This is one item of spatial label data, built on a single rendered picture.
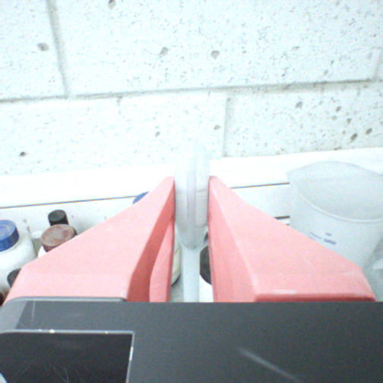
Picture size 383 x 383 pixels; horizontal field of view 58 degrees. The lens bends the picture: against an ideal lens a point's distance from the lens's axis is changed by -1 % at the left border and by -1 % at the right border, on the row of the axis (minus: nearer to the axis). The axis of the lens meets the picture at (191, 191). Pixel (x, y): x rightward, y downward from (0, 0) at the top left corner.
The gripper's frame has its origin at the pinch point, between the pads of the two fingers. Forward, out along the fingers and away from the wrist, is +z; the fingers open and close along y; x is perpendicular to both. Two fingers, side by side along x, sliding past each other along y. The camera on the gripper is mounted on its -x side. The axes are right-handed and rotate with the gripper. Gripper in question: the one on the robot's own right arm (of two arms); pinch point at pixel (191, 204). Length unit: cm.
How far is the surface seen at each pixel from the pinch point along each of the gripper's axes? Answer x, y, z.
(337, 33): 2.6, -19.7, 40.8
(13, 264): 24.2, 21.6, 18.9
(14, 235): 21.5, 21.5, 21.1
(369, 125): 17, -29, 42
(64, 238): 21.5, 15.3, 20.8
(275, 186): 24.1, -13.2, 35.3
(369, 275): 32.6, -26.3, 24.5
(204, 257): 25.3, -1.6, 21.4
